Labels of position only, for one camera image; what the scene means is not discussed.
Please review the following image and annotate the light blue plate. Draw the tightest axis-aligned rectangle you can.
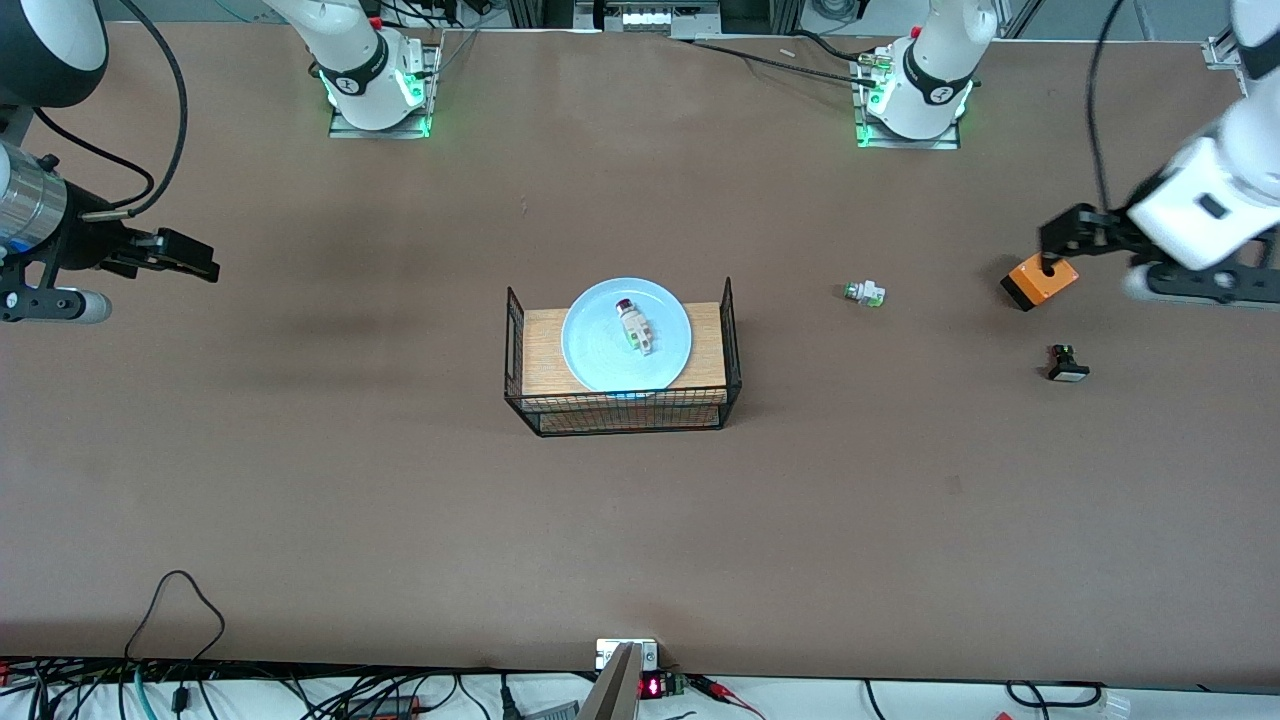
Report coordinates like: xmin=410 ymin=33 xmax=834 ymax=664
xmin=561 ymin=277 xmax=693 ymax=394

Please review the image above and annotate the red push button switch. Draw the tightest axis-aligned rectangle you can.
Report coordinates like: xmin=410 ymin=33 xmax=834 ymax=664
xmin=615 ymin=297 xmax=657 ymax=357

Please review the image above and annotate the black square push button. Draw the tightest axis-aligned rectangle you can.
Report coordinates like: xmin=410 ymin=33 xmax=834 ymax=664
xmin=1046 ymin=343 xmax=1091 ymax=384

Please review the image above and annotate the black power adapter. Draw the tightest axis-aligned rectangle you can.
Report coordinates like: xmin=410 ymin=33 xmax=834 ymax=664
xmin=340 ymin=693 xmax=423 ymax=720

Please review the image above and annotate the red clip lead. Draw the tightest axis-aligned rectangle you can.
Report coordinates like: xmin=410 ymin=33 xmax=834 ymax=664
xmin=690 ymin=675 xmax=767 ymax=720

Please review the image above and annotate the orange button enclosure box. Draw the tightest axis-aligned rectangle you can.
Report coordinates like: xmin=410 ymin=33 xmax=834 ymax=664
xmin=1000 ymin=253 xmax=1081 ymax=313

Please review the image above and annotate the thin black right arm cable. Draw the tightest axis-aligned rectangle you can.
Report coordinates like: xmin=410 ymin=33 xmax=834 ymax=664
xmin=33 ymin=108 xmax=157 ymax=209

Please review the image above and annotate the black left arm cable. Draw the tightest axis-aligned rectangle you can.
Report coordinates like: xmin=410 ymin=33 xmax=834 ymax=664
xmin=1086 ymin=0 xmax=1133 ymax=213

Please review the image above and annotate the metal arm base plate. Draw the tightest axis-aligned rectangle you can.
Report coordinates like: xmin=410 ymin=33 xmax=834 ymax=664
xmin=328 ymin=38 xmax=443 ymax=140
xmin=852 ymin=45 xmax=963 ymax=152

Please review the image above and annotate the black looped cable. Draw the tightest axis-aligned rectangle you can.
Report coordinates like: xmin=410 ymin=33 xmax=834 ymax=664
xmin=124 ymin=570 xmax=227 ymax=669

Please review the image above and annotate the long black table cable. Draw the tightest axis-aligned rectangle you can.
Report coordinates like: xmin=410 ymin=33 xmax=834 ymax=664
xmin=688 ymin=38 xmax=883 ymax=87

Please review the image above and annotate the black wire rack wooden shelf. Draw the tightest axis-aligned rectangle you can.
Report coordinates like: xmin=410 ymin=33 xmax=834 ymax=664
xmin=504 ymin=277 xmax=743 ymax=437

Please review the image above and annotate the coiled black cable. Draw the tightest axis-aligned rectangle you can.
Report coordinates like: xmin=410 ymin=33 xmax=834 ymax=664
xmin=1004 ymin=679 xmax=1107 ymax=709

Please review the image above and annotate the metal frame with white light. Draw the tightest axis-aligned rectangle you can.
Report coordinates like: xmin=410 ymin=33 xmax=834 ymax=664
xmin=574 ymin=0 xmax=723 ymax=39

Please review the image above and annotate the grey metal camera bracket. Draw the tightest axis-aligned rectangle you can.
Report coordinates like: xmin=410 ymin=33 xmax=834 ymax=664
xmin=578 ymin=638 xmax=660 ymax=720

